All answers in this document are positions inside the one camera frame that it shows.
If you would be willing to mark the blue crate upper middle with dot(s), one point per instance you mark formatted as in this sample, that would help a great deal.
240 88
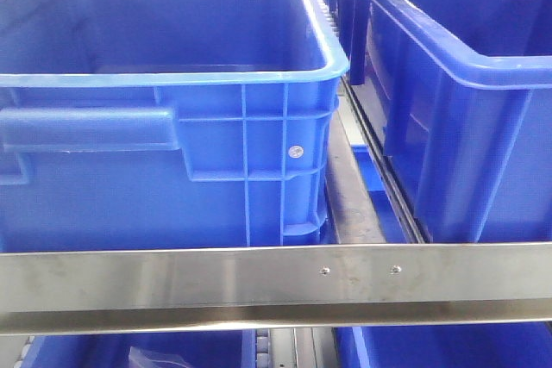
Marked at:
157 124

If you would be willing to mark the metal roller track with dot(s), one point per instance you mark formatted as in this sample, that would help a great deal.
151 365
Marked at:
365 201

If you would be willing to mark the blue crate lower right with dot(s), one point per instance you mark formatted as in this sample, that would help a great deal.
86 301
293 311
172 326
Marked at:
477 345

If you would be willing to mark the blue crate lower left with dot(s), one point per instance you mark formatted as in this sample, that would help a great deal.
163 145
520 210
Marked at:
195 349

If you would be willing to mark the blue crate upper right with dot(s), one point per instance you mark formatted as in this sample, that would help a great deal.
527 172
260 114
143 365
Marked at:
458 93

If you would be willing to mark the stainless steel shelf rail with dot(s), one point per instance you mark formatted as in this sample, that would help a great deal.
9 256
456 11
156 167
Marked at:
297 286

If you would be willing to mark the blue crate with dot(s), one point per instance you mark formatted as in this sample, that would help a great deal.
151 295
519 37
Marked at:
157 124
458 93
195 349
477 345

